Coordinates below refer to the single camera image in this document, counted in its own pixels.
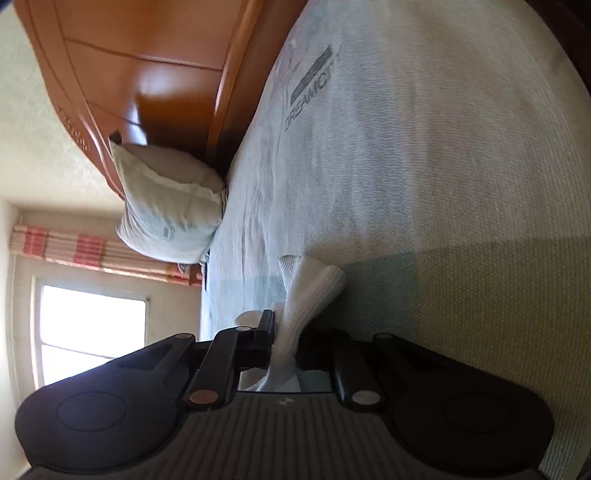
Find pale printed pillow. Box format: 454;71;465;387
203;0;591;289
110;141;228;265

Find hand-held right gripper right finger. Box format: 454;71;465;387
295;325;462;411

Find white printed sweatshirt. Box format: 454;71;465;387
235;255;347;393

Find window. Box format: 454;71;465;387
32;274;153;389

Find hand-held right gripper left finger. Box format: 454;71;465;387
117;309;280;411

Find pink striped curtain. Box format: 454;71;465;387
10;224;204;288

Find wooden headboard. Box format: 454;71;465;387
14;0;310;200

